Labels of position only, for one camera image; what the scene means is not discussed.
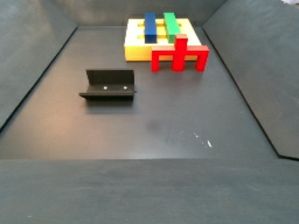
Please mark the green bar block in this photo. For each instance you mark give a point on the green bar block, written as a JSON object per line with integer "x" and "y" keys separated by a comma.
{"x": 171, "y": 26}

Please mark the yellow slotted board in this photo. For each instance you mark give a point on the yellow slotted board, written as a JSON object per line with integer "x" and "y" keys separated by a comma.
{"x": 138, "y": 50}

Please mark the black angled bracket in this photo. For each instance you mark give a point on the black angled bracket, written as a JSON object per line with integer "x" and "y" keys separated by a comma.
{"x": 110, "y": 84}

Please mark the red three-legged block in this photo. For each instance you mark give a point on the red three-legged block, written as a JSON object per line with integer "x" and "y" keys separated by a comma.
{"x": 179, "y": 51}

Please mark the blue bar block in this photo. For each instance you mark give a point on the blue bar block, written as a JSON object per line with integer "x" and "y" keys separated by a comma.
{"x": 150, "y": 28}

